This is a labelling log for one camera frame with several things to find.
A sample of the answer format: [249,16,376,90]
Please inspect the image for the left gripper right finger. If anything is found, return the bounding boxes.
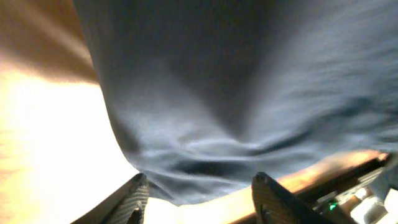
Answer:
[251,172,333,224]

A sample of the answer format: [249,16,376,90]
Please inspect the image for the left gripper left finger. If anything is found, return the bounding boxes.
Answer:
[72,173,149,224]

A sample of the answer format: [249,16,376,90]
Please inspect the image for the navy blue shorts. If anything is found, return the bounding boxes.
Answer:
[74,0,397,205]

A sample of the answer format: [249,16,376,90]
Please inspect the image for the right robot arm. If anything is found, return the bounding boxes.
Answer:
[297,153,397,224]

